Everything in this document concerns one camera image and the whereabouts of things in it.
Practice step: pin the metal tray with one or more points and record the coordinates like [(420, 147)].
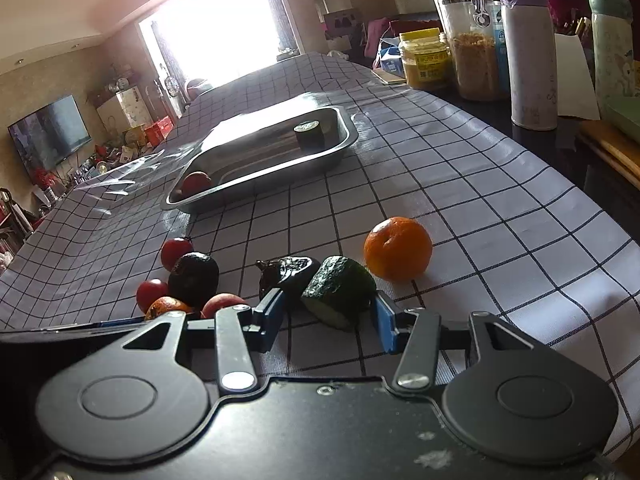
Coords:
[(260, 152)]

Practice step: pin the blue tissue pack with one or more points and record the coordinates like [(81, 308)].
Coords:
[(390, 62)]

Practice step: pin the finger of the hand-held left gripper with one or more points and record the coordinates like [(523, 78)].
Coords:
[(120, 321)]

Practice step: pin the yellow-lid jar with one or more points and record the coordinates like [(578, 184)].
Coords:
[(425, 65)]

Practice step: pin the wooden tray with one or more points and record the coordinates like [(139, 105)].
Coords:
[(387, 79)]

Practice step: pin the checkered tablecloth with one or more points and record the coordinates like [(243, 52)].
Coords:
[(450, 185)]

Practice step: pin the dark avocado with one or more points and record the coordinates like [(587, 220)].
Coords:
[(192, 277)]

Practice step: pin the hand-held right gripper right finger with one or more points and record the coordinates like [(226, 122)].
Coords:
[(385, 320)]

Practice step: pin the flat-screen television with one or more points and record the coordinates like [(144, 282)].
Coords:
[(50, 132)]

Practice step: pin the purple thermos bottle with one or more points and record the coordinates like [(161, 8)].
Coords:
[(530, 60)]

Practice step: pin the green thermos bottle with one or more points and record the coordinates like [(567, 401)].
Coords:
[(612, 50)]

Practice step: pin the white paper sheet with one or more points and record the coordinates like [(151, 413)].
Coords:
[(575, 85)]

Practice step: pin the red round fruit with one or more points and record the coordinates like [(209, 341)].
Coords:
[(196, 184)]

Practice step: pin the glass clip-top jar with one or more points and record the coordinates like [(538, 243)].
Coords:
[(475, 60)]

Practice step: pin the dark shiny eggplant piece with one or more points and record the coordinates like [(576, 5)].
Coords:
[(287, 270)]

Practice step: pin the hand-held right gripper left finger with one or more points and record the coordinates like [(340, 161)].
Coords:
[(270, 312)]

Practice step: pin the red apple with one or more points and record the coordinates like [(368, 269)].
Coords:
[(222, 304)]

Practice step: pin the red tomato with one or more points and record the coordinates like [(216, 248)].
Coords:
[(175, 252), (151, 294)]

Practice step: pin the cucumber piece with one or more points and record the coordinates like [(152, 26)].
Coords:
[(340, 285), (307, 136)]

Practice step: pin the small white cabinet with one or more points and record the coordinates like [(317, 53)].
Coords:
[(125, 107)]

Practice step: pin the small orange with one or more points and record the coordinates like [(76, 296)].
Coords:
[(167, 307)]

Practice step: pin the red gift box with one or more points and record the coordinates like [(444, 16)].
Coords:
[(159, 131)]

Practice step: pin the large orange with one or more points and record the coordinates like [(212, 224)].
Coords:
[(397, 250)]

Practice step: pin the wooden cutting board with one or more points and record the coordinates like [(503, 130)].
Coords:
[(615, 152)]

